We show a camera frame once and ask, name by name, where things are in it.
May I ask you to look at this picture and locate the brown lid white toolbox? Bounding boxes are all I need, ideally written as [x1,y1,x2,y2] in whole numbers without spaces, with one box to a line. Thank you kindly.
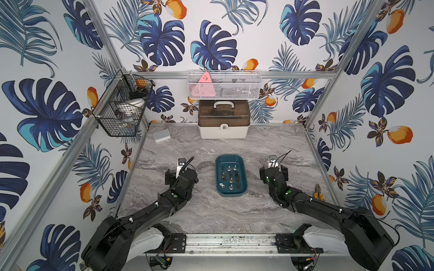
[198,100,251,140]

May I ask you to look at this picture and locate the small white box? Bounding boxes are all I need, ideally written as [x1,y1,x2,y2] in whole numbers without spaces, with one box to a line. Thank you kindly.
[153,129,171,143]

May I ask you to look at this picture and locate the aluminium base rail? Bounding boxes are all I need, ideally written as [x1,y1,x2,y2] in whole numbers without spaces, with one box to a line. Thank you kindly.
[93,232,372,257]

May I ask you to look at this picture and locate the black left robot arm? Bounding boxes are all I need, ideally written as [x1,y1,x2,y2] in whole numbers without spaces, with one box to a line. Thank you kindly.
[81,157,198,271]

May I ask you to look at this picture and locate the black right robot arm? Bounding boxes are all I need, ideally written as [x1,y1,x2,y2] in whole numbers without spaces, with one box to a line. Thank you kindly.
[259,164,397,271]

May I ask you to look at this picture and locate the teal plastic storage box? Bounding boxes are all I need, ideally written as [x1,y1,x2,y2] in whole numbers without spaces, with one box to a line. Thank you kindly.
[215,154,248,198]

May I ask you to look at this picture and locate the yellow handled pliers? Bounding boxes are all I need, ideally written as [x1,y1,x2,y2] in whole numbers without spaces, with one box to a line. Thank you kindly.
[313,184,324,201]

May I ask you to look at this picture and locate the white bowl in basket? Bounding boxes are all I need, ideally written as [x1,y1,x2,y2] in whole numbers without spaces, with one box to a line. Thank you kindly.
[118,98,145,113]

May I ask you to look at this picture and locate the black wire basket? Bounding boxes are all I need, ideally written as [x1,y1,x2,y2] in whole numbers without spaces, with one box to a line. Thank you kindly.
[92,70,156,137]

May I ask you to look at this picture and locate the pink triangle sign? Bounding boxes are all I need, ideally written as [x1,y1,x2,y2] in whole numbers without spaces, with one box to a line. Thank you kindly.
[190,72,216,98]

